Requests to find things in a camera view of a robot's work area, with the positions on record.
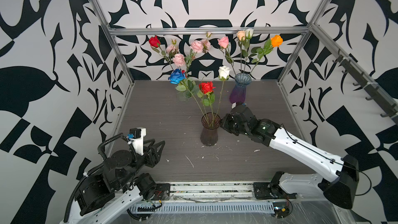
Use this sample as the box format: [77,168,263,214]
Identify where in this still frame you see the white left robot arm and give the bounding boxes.
[62,128,165,224]

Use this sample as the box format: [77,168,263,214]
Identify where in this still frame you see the pink carnation spray stem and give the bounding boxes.
[166,39,187,76]

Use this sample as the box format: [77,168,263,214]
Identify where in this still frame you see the dark red glass vase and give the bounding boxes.
[200,113,221,147]

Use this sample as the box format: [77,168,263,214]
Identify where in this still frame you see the red artificial rose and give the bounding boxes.
[198,82,215,128]
[149,36,177,71]

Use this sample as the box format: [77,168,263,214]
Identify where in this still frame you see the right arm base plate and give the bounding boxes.
[253,182,297,200]

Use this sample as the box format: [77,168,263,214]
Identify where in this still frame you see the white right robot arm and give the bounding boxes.
[220,105,362,209]

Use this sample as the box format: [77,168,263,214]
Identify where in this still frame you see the white artificial rose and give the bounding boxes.
[216,66,231,115]
[242,29,254,71]

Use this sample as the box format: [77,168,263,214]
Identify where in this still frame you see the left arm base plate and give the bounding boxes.
[150,183,171,201]

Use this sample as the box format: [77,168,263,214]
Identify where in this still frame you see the peach artificial rose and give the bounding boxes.
[236,30,246,72]

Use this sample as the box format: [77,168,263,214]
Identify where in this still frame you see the pink peony stem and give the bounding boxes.
[184,32,212,76]

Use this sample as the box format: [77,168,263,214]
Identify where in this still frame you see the orange artificial rose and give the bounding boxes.
[250,35,284,75]

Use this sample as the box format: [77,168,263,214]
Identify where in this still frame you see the light pink artificial rose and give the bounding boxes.
[218,36,237,76]

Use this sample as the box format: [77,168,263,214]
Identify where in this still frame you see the wall hook rail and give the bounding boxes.
[333,50,398,125]

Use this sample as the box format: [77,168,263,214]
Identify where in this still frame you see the blue artificial rose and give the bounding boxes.
[169,68,206,116]

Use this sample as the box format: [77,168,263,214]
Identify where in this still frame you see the blue purple glass vase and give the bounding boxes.
[229,73,252,104]

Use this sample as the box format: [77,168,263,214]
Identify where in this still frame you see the clear ribbed glass vase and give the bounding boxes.
[175,79,191,102]

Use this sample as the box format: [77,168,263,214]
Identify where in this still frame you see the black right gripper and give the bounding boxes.
[217,112,251,138]

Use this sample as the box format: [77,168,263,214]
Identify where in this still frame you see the aluminium front rail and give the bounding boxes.
[102,179,343,204]

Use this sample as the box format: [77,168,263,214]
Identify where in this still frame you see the white cable duct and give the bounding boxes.
[130,202,275,214]

